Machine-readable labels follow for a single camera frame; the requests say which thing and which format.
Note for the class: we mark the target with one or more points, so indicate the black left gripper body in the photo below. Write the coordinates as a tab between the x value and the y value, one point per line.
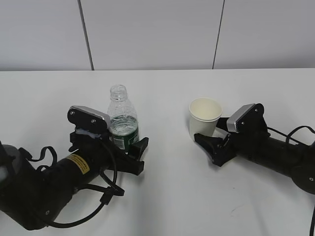
100	152

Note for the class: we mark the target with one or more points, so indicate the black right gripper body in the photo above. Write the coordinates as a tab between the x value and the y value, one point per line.
233	145

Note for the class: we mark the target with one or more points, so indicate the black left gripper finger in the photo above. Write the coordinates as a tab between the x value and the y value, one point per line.
137	149
129	163

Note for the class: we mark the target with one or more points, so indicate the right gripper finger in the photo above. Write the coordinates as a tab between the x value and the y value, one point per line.
222	124
214	146

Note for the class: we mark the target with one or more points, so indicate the white paper cup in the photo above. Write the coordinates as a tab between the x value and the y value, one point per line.
204	114

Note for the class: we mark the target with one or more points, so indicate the clear water bottle green label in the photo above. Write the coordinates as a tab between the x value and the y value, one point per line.
123	118

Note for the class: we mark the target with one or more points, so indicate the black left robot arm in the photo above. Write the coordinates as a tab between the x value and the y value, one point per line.
34	197

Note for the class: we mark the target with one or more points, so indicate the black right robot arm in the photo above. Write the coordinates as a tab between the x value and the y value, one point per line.
294	161

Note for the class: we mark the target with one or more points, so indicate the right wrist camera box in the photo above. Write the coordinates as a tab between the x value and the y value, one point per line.
246	119

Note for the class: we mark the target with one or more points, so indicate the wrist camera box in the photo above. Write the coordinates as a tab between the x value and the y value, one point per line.
246	119
88	119

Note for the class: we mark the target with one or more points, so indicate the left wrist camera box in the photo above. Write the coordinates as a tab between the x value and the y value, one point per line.
88	119

